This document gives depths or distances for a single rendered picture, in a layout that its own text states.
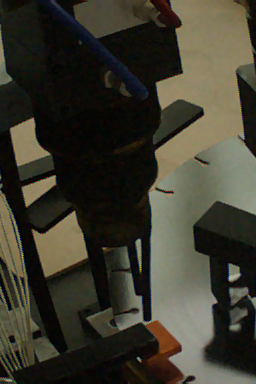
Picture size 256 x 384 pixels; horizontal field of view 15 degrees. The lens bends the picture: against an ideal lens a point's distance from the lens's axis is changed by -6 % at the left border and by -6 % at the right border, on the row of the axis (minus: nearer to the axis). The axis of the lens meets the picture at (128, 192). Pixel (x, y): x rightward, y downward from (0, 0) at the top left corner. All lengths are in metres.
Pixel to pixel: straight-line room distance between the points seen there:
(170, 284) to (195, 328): 0.05
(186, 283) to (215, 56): 0.67
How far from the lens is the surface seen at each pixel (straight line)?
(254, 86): 0.44
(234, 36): 1.29
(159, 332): 0.54
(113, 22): 0.38
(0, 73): 0.66
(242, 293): 0.57
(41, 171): 0.75
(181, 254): 0.62
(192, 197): 0.66
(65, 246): 0.95
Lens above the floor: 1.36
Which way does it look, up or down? 37 degrees down
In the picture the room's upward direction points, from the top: 9 degrees counter-clockwise
